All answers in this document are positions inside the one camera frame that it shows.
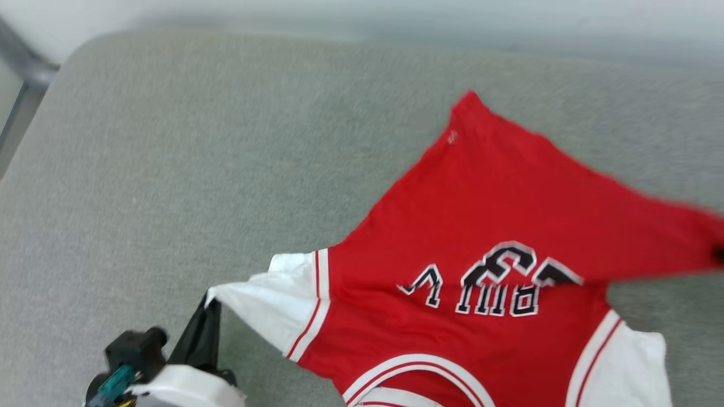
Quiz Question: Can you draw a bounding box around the red basketball jersey white trim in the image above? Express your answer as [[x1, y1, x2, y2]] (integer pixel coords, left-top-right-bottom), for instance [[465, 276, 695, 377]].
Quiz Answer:
[[205, 90, 724, 407]]

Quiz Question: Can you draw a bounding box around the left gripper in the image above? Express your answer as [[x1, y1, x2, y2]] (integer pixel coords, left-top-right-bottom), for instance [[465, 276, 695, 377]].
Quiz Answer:
[[85, 291, 247, 407]]

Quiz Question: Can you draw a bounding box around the grey metal frame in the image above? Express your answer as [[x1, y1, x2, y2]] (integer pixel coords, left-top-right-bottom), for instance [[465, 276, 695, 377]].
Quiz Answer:
[[0, 17, 61, 177]]

